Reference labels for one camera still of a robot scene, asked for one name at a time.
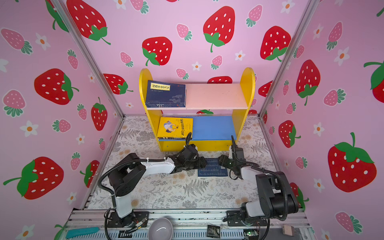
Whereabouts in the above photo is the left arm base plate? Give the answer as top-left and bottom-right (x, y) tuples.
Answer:
(107, 211), (150, 228)

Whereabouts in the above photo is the grey bowl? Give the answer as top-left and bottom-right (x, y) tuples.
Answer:
(148, 218), (174, 240)

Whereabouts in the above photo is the small beige box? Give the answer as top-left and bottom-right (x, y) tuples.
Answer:
(282, 225), (295, 237)

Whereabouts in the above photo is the yellow cartoon cover book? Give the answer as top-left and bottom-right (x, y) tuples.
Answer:
(157, 117), (194, 139)

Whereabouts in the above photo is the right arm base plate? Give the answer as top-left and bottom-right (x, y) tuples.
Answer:
(223, 210), (268, 227)

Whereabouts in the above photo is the green lit circuit board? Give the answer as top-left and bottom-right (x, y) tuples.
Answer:
(244, 230), (259, 240)

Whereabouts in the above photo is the yellow pink blue bookshelf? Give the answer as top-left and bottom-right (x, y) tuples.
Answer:
(139, 68), (256, 152)

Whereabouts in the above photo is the navy blue book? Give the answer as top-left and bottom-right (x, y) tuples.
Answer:
(147, 105), (185, 109)

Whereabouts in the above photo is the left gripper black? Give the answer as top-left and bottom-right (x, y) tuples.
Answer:
(184, 155), (209, 170)

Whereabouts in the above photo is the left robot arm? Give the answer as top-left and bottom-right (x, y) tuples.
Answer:
(98, 133), (207, 227)

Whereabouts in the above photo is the small black circuit board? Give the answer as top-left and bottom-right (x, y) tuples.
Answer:
(207, 225), (221, 239)

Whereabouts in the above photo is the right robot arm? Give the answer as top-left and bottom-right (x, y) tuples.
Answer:
(219, 138), (299, 226)

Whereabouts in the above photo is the teal handled tool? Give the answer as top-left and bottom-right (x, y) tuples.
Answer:
(66, 227), (100, 239)

